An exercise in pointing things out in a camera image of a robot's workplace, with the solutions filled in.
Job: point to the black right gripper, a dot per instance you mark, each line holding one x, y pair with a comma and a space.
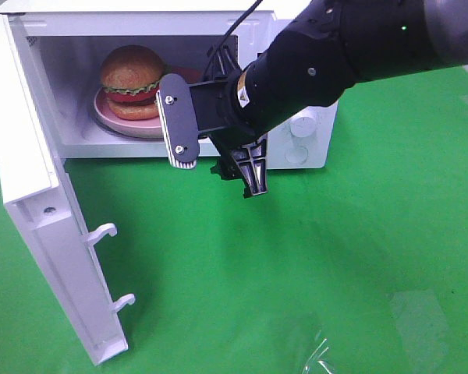
242, 155

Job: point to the round door release button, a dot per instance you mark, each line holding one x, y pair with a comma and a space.
296, 154

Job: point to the pink round plate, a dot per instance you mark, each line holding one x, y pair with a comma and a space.
147, 129

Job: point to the burger with lettuce tomato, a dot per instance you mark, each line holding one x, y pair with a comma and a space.
130, 77

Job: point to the white microwave door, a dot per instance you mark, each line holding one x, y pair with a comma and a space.
39, 197

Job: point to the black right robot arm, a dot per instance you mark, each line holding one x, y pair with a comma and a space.
328, 48

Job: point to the lower white microwave knob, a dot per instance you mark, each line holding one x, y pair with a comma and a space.
303, 126

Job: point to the white microwave oven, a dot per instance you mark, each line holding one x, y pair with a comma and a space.
74, 38

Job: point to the clear tape strip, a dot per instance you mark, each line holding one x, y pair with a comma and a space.
317, 362

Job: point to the clear tape patch right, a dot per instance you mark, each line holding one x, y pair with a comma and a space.
422, 327

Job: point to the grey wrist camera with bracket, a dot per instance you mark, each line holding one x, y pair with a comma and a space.
178, 121

